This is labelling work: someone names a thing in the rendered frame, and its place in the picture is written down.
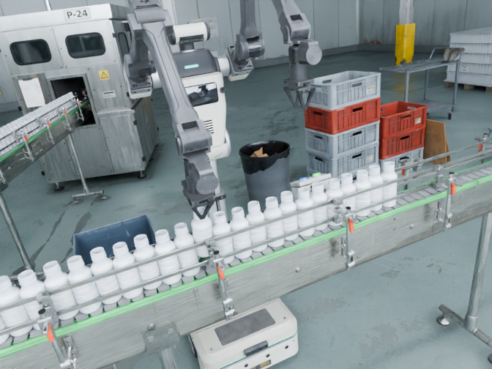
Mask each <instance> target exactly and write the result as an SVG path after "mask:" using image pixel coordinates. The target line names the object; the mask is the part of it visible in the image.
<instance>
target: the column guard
mask: <svg viewBox="0 0 492 369"><path fill-rule="evenodd" d="M414 33H415V23H410V24H405V25H399V24H398V25H396V38H395V66H396V65H399V64H405V63H409V62H412V61H413V55H414Z"/></svg>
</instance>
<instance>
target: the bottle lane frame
mask: <svg viewBox="0 0 492 369"><path fill-rule="evenodd" d="M446 198H447V190H446V191H444V192H442V193H440V192H439V193H438V194H435V195H432V196H430V197H427V198H425V197H424V198H423V199H422V200H419V201H418V200H417V201H415V202H413V203H411V204H410V203H409V204H407V205H405V206H400V207H399V208H397V209H393V208H392V210H391V211H388V212H385V211H384V213H382V214H380V215H376V216H374V217H368V218H367V219H366V220H362V221H360V220H359V223H358V224H356V223H354V231H353V232H351V249H352V250H353V251H354V252H355V254H354V263H355V264H354V267H357V266H359V265H361V264H364V263H367V262H369V261H372V260H374V259H376V258H379V257H381V256H384V255H386V254H388V253H391V252H394V251H396V250H399V249H401V248H403V247H406V246H409V245H412V244H414V243H416V242H419V241H421V240H424V239H426V238H428V237H430V236H433V235H436V234H439V233H441V232H443V228H442V226H441V225H442V224H443V223H442V222H440V221H439V219H437V214H438V212H439V211H440V209H438V206H439V201H443V202H442V210H444V211H445V205H446ZM450 212H451V213H452V218H451V220H450V224H451V228H454V227H456V226H459V225H461V224H463V223H466V222H469V221H470V220H473V219H475V218H478V217H481V216H483V215H486V214H488V213H490V212H492V174H491V175H487V176H486V177H483V178H482V177H481V179H477V180H474V181H473V182H468V183H466V184H463V186H462V187H459V186H458V187H456V190H455V195H452V197H451V203H450ZM340 227H341V228H339V229H338V230H335V231H333V230H332V229H331V230H332V231H331V232H329V233H327V234H324V233H322V235H321V236H317V237H314V236H312V237H313V238H312V239H309V240H307V241H305V240H303V242H300V243H298V244H294V243H293V244H294V245H292V246H290V247H284V246H283V249H282V250H278V251H274V250H272V251H273V253H270V254H267V255H264V254H263V253H262V257H259V258H255V259H254V258H252V257H251V259H252V260H251V261H247V262H244V263H242V262H241V261H240V263H241V264H239V265H236V266H230V265H229V268H228V269H226V270H225V271H224V280H226V284H227V288H226V289H225V291H227V292H228V296H229V297H230V298H232V301H231V307H232V309H234V313H233V315H232V316H235V315H237V314H240V313H243V312H245V311H247V310H250V309H252V308H255V307H258V306H259V305H262V304H265V303H267V302H270V301H272V300H274V299H277V298H279V297H282V296H285V295H287V294H290V293H292V292H294V291H297V290H300V289H301V288H304V287H307V286H310V285H312V284H314V283H317V282H319V281H322V280H325V279H327V278H328V277H332V276H334V275H337V274H339V273H341V272H345V271H346V266H345V262H346V259H345V258H344V256H343V255H342V247H344V245H342V237H343V236H346V227H342V226H340ZM448 229H450V228H448ZM354 267H352V268H354ZM352 268H351V269H352ZM169 288H170V289H169V290H167V291H163V292H159V291H157V293H156V294H155V295H152V296H150V297H146V296H145V295H144V296H143V299H140V300H138V301H136V302H133V301H132V300H130V304H128V305H124V306H121V307H119V305H117V306H116V309H113V310H109V311H108V312H105V310H103V312H102V313H101V314H99V315H96V316H93V317H91V315H90V314H89V317H88V318H87V319H85V320H82V321H79V322H77V321H76V320H74V323H73V324H71V325H68V326H65V327H62V326H61V324H60V325H59V328H58V329H56V330H54V331H55V333H56V336H57V338H58V340H59V343H60V345H61V348H62V350H63V352H64V355H65V357H66V358H67V357H68V348H69V347H68V348H67V347H66V345H65V343H64V339H65V338H68V337H71V339H72V342H73V344H74V346H72V348H71V350H73V349H75V350H76V351H77V354H78V358H76V362H75V369H103V368H106V367H108V366H111V365H114V364H116V363H118V362H121V361H123V360H126V359H128V358H131V357H134V356H135V355H138V354H141V353H143V352H145V351H147V349H146V345H145V342H144V335H145V333H146V331H147V330H150V329H153V328H155V327H158V326H160V325H163V324H166V323H168V322H171V323H173V324H175V325H176V328H177V332H178V335H179V338H180V337H183V336H185V335H188V334H190V333H192V332H195V331H198V330H200V329H203V328H205V327H208V326H210V325H213V324H216V323H217V322H220V321H223V320H225V315H224V312H223V303H222V300H221V299H222V298H221V293H220V286H219V281H218V276H217V273H214V274H212V275H208V274H207V273H206V277H203V278H200V279H196V278H195V277H194V281H192V282H189V283H184V282H182V285H180V286H177V287H175V288H172V287H171V286H169ZM232 316H230V317H232ZM0 369H62V368H61V365H60V362H59V359H58V357H57V355H56V352H55V351H54V348H53V346H52V343H51V342H50V341H49V339H48V338H47V336H44V335H40V336H37V337H35V338H30V335H29V337H28V339H27V340H25V341H23V342H21V343H17V344H14V341H13V342H12V345H11V346H9V347H6V348H3V349H1V350H0Z"/></svg>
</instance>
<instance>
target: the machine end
mask: <svg viewBox="0 0 492 369"><path fill-rule="evenodd" d="M129 13H131V11H130V8H129V7H123V6H119V5H115V4H99V5H93V6H87V7H76V8H69V9H62V10H51V11H44V12H33V13H27V14H20V15H9V16H3V17H0V52H1V55H2V58H3V60H4V63H5V66H6V68H7V72H8V74H9V77H10V80H11V82H12V86H13V89H14V91H15V94H16V97H17V99H18V102H19V105H20V106H18V110H19V111H22V113H23V116H24V115H27V114H28V113H30V112H33V111H35V110H36V109H38V108H41V107H42V106H39V107H33V108H26V104H25V102H24V99H23V95H22V93H21V89H20V87H19V84H18V81H17V79H21V78H29V77H37V76H38V77H39V80H40V84H41V87H42V90H43V93H44V95H45V100H46V103H47V104H48V103H50V102H53V100H57V98H60V97H62V96H63V95H66V94H68V93H69V92H72V93H73V94H75V93H77V92H79V91H82V88H83V89H86V90H87V92H86V93H85V94H88V95H87V96H89V101H90V104H91V107H92V112H93V115H92V116H91V117H89V118H88V119H87V120H86V121H85V122H84V123H83V124H81V125H80V126H79V127H77V128H76V129H75V132H74V133H72V134H71V135H72V139H73V142H74V144H75V149H76V152H77V154H78V158H79V161H80V164H81V167H82V170H83V175H84V177H85V178H91V177H96V176H107V175H113V174H123V173H128V172H133V171H139V172H140V175H139V176H137V178H138V179H144V178H146V177H147V175H146V174H142V171H143V170H145V169H146V166H147V163H148V162H149V161H151V160H153V157H151V154H152V152H153V149H154V148H155V147H156V146H159V144H156V143H157V139H158V138H159V133H158V130H159V127H158V126H157V123H156V119H155V115H154V109H153V105H152V102H153V99H152V98H151V95H150V96H148V97H140V98H136V99H131V98H130V94H129V92H128V88H127V84H126V81H125V79H124V70H123V69H124V56H125V54H128V53H130V49H131V47H132V32H131V30H130V26H129V23H128V22H127V21H128V19H127V14H129ZM87 96H86V97H87ZM39 161H40V164H41V166H42V171H41V173H42V175H43V176H44V175H45V178H46V181H48V184H50V183H55V184H56V185H57V187H55V188H54V191H59V190H63V189H64V186H59V183H60V182H66V181H71V180H76V179H81V178H80V176H79V173H78V169H77V166H76V164H75V160H74V157H73V154H72V150H71V148H70V143H69V141H68V138H67V136H66V137H65V138H64V139H62V140H61V141H60V142H58V143H57V145H55V146H54V147H53V148H52V149H50V150H49V151H48V152H46V153H45V154H44V155H43V156H41V158H39Z"/></svg>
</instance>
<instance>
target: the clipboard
mask: <svg viewBox="0 0 492 369"><path fill-rule="evenodd" d="M17 81H18V84H19V87H20V90H21V93H22V95H23V99H24V102H25V104H26V108H33V107H39V106H44V105H46V104H47V103H46V100H45V95H44V93H43V90H42V87H41V84H40V80H39V77H38V76H37V77H29V78H21V79H17Z"/></svg>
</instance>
